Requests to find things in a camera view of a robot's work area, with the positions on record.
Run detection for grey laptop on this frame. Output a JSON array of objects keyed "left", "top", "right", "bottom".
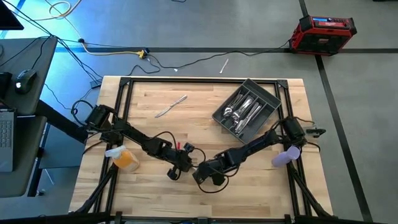
[{"left": 0, "top": 107, "right": 16, "bottom": 174}]

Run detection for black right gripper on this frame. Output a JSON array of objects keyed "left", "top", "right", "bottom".
[{"left": 192, "top": 157, "right": 233, "bottom": 187}]

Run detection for black radio power cable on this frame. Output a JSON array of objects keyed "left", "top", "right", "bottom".
[{"left": 146, "top": 39, "right": 293, "bottom": 70}]

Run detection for white stick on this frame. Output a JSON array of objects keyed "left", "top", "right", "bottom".
[{"left": 218, "top": 58, "right": 229, "bottom": 75}]

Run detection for grey plastic cutlery tray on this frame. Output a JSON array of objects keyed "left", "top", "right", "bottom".
[{"left": 211, "top": 78, "right": 282, "bottom": 144}]

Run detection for red and black jobsite radio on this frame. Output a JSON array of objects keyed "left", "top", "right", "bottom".
[{"left": 288, "top": 14, "right": 358, "bottom": 57}]

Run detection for black clamp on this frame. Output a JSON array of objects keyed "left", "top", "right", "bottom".
[{"left": 305, "top": 126, "right": 327, "bottom": 139}]

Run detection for lavender plastic cup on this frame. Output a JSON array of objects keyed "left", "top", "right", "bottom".
[{"left": 271, "top": 145, "right": 302, "bottom": 168}]

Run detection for black aluminium table frame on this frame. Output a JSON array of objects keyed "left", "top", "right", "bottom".
[{"left": 70, "top": 76, "right": 334, "bottom": 224}]

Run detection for black monitor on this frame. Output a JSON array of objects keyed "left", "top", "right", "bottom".
[{"left": 0, "top": 0, "right": 25, "bottom": 31}]

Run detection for cream extension cord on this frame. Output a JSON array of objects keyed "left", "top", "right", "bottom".
[{"left": 33, "top": 0, "right": 139, "bottom": 57}]

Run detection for black cable bundle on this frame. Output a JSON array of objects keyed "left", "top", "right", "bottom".
[{"left": 0, "top": 0, "right": 105, "bottom": 91}]

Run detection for orange spray bottle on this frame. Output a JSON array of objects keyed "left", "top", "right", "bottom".
[{"left": 104, "top": 145, "right": 141, "bottom": 172}]

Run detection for grey office desk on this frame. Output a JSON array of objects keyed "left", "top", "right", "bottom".
[{"left": 0, "top": 36, "right": 59, "bottom": 199}]

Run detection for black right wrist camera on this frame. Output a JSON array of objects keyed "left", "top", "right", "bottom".
[{"left": 211, "top": 174, "right": 227, "bottom": 187}]

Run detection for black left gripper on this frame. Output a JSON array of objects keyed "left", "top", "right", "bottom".
[{"left": 166, "top": 148, "right": 194, "bottom": 182}]

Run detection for black desk device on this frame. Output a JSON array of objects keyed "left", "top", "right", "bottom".
[{"left": 0, "top": 72, "right": 13, "bottom": 100}]

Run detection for black computer mouse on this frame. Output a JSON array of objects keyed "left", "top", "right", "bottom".
[{"left": 14, "top": 68, "right": 38, "bottom": 95}]

